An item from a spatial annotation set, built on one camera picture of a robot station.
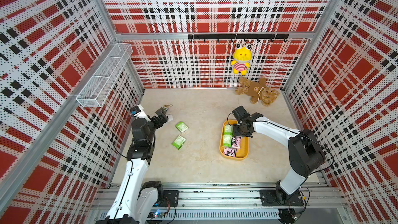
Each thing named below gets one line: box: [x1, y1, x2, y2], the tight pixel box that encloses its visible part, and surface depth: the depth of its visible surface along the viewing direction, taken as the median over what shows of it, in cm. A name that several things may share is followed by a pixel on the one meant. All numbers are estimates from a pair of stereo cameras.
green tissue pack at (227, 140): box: [222, 134, 234, 148], surface depth 92 cm
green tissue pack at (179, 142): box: [172, 134, 187, 151], surface depth 92 cm
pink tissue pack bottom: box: [223, 147, 238, 158], surface depth 88 cm
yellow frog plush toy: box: [230, 43, 253, 76], surface depth 95 cm
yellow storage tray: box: [219, 119, 254, 161], surface depth 90 cm
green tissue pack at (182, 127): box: [175, 121, 190, 134], surface depth 99 cm
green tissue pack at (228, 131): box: [223, 124, 234, 140], surface depth 93 cm
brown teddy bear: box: [235, 76, 280, 107], surface depth 113 cm
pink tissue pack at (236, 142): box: [231, 136, 243, 149], surface depth 92 cm
